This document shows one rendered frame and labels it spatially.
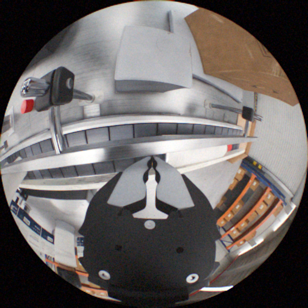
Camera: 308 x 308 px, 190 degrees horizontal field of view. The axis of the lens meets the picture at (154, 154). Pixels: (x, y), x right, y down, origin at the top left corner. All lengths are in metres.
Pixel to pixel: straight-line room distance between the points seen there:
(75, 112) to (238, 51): 0.34
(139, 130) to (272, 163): 3.84
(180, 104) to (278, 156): 3.77
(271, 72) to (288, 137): 3.81
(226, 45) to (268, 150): 3.70
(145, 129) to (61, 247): 0.44
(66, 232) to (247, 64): 0.64
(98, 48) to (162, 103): 0.20
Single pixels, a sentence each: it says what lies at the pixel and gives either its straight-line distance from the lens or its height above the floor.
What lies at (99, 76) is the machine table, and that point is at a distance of 0.22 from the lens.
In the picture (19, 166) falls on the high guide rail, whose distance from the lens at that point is 0.17.
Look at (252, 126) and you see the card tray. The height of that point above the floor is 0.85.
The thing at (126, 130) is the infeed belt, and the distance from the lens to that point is 0.15.
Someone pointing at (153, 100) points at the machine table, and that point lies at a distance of 0.21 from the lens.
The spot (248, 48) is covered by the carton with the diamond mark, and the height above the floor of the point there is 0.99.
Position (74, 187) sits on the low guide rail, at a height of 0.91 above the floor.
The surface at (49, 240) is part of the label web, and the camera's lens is 0.65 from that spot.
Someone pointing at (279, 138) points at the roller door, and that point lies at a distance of 3.91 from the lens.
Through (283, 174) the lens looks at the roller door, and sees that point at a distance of 3.97.
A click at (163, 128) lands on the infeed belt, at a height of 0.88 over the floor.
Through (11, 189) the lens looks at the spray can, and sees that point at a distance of 0.28.
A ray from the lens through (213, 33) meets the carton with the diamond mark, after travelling 0.29.
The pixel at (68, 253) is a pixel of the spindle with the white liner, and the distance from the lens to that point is 0.42.
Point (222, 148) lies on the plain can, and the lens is 0.22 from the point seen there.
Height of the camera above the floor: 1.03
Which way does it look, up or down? 56 degrees down
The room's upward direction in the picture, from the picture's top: 143 degrees clockwise
